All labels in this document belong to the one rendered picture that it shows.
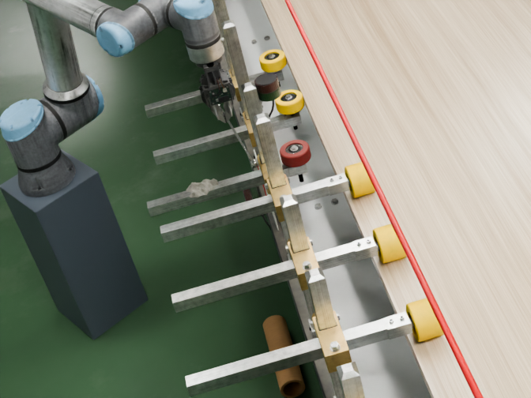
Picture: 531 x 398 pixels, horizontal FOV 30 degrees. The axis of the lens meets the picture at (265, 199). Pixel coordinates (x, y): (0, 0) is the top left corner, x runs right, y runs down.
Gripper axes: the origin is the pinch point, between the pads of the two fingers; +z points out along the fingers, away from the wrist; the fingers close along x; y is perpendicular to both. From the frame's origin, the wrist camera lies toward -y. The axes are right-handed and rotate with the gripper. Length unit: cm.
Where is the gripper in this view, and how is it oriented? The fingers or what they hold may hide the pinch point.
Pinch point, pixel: (224, 116)
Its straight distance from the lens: 264.3
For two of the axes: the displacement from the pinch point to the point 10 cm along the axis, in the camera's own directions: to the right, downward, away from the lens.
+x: 9.6, -2.7, 0.3
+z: 2.0, 7.7, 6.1
